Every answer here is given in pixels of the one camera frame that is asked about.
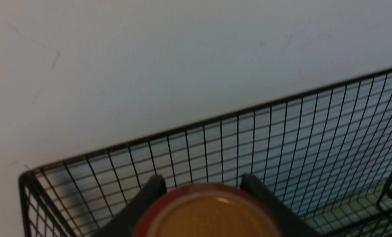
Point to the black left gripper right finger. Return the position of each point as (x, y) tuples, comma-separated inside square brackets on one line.
[(289, 223)]

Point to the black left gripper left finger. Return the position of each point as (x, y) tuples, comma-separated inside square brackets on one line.
[(124, 223)]

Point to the black wire mesh shelf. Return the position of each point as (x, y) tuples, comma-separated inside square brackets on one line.
[(310, 150)]

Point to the green checkered tablecloth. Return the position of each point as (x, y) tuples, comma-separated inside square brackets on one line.
[(367, 213)]

